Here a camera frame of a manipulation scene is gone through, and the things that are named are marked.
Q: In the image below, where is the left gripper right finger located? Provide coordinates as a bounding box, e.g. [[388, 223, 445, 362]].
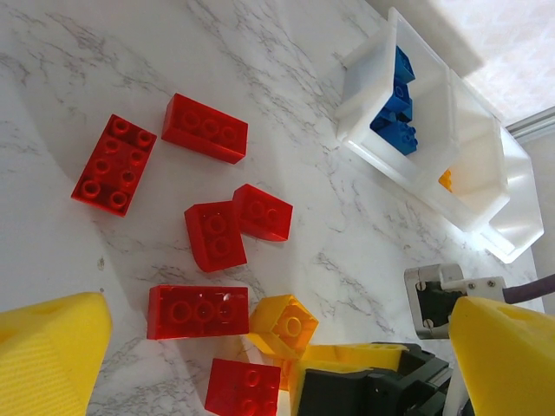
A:
[[448, 296, 555, 416]]

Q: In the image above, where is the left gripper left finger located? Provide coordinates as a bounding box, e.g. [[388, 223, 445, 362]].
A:
[[0, 292, 113, 416]]

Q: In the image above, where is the blue lego brick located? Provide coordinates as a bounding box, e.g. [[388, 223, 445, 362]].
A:
[[381, 120, 420, 156], [393, 45, 416, 83], [369, 106, 402, 135], [392, 81, 414, 114]]

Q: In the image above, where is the red lego brick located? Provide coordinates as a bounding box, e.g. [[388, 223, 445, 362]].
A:
[[146, 284, 251, 341], [184, 200, 248, 273], [71, 114, 158, 218], [160, 92, 250, 166], [204, 357, 282, 416], [232, 183, 294, 243]]

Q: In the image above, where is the clear three-compartment container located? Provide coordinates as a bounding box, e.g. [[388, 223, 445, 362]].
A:
[[333, 6, 545, 264]]

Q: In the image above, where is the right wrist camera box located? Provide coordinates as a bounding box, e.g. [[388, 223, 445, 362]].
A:
[[403, 263, 507, 340]]

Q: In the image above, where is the aluminium side rail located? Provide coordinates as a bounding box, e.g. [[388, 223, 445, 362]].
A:
[[505, 107, 555, 140]]

